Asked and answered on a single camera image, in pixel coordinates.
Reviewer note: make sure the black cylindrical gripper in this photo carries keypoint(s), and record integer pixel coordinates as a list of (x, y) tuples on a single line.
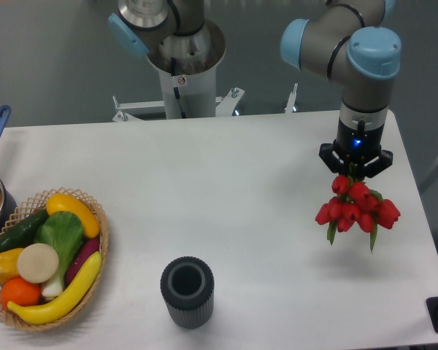
[(358, 140)]

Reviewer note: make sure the red tulip bouquet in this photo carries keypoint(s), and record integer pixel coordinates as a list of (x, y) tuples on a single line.
[(354, 203)]

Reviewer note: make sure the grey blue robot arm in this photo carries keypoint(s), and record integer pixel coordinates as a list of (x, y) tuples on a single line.
[(347, 45)]

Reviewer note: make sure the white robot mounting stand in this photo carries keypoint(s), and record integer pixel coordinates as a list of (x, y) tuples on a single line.
[(186, 62)]

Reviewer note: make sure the dark grey ribbed vase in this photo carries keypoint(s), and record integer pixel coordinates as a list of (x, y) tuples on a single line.
[(187, 286)]

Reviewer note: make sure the purple sweet potato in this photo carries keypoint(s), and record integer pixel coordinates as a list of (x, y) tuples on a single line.
[(86, 250)]

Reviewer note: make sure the green leafy bok choy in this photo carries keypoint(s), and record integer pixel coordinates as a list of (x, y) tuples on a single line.
[(63, 231)]

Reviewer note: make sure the yellow squash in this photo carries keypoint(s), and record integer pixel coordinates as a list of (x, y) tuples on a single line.
[(65, 202)]

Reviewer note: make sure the beige round disc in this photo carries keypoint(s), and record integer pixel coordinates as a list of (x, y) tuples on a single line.
[(37, 263)]

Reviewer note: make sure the woven wicker basket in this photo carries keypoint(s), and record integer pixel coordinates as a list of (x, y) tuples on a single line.
[(38, 203)]

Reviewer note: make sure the green cucumber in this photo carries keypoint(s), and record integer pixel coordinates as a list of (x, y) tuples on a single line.
[(22, 233)]

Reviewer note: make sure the yellow banana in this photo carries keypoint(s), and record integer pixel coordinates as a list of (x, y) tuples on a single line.
[(66, 301)]

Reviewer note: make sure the orange fruit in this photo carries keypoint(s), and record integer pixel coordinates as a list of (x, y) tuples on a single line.
[(20, 292)]

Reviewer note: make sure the yellow bell pepper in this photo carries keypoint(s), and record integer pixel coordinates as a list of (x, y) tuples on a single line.
[(1, 264)]

